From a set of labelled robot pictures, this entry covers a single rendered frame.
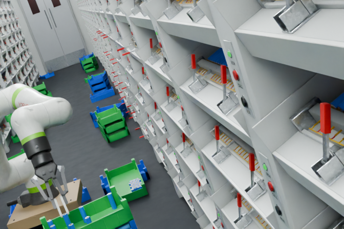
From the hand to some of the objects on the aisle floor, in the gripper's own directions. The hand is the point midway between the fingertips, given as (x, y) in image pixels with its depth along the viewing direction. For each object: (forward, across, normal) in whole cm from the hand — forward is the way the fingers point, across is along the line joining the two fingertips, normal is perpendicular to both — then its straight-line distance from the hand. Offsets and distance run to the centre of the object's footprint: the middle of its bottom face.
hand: (61, 206), depth 197 cm
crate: (-10, -42, -133) cm, 140 cm away
